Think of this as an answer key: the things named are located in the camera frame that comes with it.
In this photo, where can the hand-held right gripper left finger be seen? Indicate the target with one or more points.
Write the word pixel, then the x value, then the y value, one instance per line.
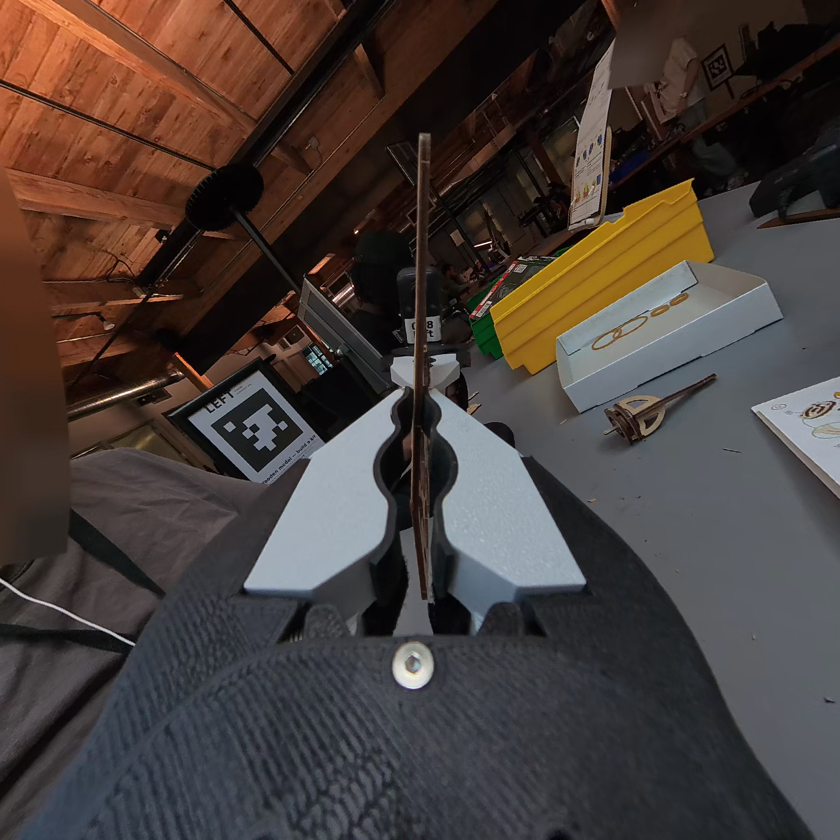
pixel 328 525

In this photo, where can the black white marker tag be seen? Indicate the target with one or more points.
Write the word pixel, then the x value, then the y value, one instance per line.
pixel 716 65

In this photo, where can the yellow plastic bin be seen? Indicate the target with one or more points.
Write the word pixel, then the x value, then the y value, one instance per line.
pixel 590 282

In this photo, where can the laser-cut wooden parts sheet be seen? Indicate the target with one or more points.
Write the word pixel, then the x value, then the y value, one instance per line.
pixel 423 229

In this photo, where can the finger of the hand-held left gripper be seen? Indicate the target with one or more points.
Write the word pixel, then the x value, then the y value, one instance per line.
pixel 403 374
pixel 446 373

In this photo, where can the green red label kit box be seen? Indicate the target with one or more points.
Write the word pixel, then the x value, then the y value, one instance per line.
pixel 518 282

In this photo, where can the framed left marker sign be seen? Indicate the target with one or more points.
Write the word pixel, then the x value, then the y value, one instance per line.
pixel 256 420

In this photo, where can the white cardboard tray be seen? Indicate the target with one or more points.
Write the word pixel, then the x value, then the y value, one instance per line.
pixel 709 328

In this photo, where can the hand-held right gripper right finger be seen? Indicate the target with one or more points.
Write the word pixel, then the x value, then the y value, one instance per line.
pixel 505 525

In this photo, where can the white instruction poster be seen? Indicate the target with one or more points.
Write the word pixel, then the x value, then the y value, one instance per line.
pixel 590 144

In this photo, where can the wooden spindle model assembly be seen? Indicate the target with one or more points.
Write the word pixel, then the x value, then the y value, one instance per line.
pixel 633 413

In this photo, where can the black round ceiling fan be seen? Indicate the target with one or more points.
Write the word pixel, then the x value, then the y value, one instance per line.
pixel 223 197

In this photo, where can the black bag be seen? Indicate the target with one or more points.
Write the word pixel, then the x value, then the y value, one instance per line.
pixel 800 184

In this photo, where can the white instruction booklet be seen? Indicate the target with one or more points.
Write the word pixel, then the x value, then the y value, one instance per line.
pixel 807 446

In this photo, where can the grey metal frame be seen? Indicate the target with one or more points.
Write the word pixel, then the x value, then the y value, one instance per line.
pixel 321 315

